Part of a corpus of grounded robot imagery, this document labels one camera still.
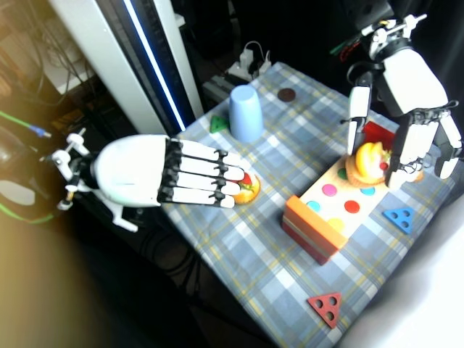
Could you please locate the toy fruit tart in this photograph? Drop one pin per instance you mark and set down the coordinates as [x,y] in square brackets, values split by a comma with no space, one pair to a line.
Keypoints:
[248,192]

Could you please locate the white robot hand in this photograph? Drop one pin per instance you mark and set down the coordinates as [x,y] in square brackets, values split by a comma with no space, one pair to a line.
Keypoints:
[413,83]
[127,170]

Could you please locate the light blue plastic cup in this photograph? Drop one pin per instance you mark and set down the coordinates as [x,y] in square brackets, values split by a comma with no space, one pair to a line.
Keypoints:
[246,112]

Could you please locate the blue plaid tablecloth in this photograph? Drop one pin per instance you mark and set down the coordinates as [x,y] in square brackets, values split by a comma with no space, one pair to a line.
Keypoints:
[272,261]

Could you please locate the red triangle block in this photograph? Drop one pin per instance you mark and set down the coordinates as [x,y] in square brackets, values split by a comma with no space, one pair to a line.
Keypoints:
[322,308]

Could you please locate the brown round disc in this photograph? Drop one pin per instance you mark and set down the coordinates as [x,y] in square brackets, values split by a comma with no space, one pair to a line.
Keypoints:
[286,94]

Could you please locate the orange toy box with dots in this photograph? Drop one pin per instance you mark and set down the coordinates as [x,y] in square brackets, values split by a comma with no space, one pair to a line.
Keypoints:
[326,203]

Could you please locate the grey ridged box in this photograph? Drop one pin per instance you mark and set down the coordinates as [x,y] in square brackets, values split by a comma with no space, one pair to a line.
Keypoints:
[217,88]

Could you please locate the blue triangle block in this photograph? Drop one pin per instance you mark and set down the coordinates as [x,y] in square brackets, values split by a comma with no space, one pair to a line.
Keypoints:
[400,219]

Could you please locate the white rounded shell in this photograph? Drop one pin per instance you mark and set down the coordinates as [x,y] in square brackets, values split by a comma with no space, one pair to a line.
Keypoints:
[417,308]

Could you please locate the yellow orange plush toy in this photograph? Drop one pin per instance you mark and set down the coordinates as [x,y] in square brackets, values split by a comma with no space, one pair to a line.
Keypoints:
[366,159]

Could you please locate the green triangle block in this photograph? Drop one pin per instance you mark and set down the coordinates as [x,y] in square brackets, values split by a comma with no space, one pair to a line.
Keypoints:
[218,125]

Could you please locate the white power strip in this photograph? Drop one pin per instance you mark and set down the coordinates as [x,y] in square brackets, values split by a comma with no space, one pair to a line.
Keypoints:
[246,67]

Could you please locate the white column with blue stripe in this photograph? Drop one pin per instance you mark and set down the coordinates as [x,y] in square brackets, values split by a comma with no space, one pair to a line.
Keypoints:
[119,61]

